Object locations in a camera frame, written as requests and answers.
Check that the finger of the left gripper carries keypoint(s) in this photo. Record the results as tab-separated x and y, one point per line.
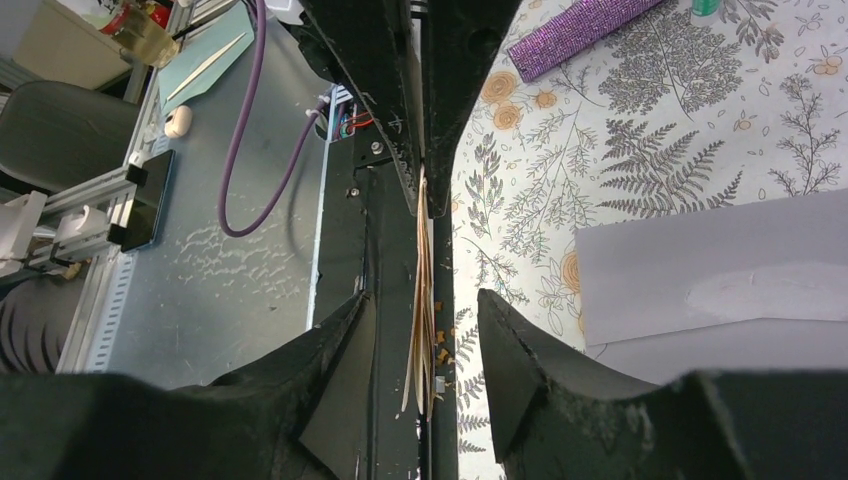
461	40
373	44

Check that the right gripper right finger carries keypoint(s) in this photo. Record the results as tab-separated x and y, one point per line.
556	413

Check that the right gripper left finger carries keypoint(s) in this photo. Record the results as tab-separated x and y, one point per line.
295	413

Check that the small green white bottle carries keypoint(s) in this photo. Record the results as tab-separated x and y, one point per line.
704	12

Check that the teal envelope with stick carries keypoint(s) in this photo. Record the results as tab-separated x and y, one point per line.
205	58

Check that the purple glitter microphone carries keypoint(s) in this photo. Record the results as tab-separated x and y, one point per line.
565	35

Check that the beige earbud case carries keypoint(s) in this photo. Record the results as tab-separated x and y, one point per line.
178	122

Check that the floral table mat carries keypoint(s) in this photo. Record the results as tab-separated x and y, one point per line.
666	115

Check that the black smartphone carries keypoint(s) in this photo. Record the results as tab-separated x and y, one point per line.
145	213

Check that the grey office chair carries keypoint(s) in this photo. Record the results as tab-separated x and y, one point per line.
56	135

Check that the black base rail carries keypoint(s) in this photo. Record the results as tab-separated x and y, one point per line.
366	425

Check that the aluminium frame with brackets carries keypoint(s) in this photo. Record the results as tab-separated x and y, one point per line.
53	249

